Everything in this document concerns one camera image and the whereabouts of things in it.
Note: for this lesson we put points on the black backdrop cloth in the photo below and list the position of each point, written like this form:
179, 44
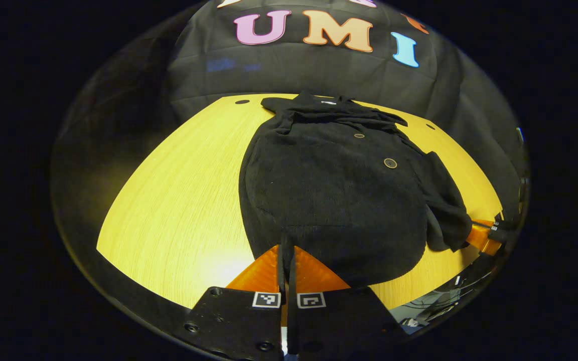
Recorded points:
319, 70

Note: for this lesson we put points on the black buttoned jacket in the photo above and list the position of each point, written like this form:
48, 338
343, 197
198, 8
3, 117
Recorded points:
329, 200

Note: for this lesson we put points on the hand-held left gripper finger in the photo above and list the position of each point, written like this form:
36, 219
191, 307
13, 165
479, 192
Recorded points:
282, 276
291, 278

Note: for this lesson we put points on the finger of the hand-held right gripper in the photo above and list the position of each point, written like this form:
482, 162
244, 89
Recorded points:
482, 238

